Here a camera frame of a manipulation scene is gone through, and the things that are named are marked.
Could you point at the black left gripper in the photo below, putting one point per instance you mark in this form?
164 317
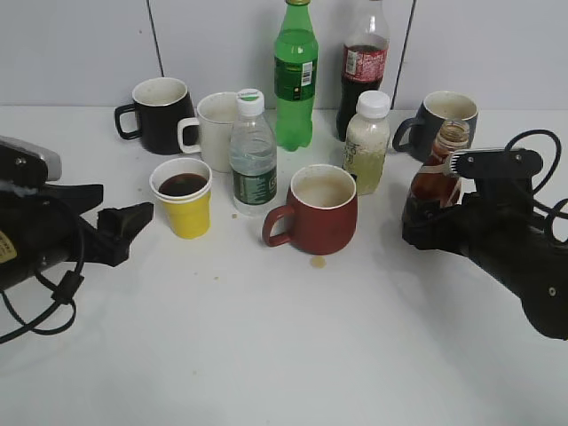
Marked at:
70 238

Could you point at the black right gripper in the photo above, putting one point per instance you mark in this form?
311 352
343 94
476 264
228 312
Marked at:
482 228

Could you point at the brown coffee bottle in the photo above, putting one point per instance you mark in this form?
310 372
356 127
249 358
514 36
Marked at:
452 136

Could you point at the yellow paper cup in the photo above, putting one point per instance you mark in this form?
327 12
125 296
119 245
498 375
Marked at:
183 186

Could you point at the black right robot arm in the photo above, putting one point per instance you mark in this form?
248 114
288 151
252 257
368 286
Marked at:
541 286

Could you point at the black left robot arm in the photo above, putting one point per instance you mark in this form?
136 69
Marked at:
42 227

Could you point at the dark blue ceramic mug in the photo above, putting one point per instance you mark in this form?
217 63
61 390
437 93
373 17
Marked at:
416 135

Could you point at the white cap juice bottle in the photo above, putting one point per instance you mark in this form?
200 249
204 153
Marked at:
367 137

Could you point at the black ceramic mug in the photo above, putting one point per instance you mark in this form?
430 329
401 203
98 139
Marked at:
159 104

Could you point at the red ceramic mug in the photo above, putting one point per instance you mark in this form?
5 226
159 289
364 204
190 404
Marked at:
320 213

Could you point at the white ceramic mug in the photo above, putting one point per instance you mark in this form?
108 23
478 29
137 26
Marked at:
216 114

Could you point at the clear water bottle green label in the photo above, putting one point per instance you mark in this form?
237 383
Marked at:
252 155

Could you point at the cola bottle red label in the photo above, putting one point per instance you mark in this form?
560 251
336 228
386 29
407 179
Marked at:
365 51

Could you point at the green soda bottle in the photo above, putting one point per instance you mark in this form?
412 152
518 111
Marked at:
296 54

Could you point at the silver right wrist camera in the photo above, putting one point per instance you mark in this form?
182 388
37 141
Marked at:
471 164

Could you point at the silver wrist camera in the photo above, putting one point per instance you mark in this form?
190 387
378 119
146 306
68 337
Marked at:
28 165
471 164

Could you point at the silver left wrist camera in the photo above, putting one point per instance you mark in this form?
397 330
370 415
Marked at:
28 165

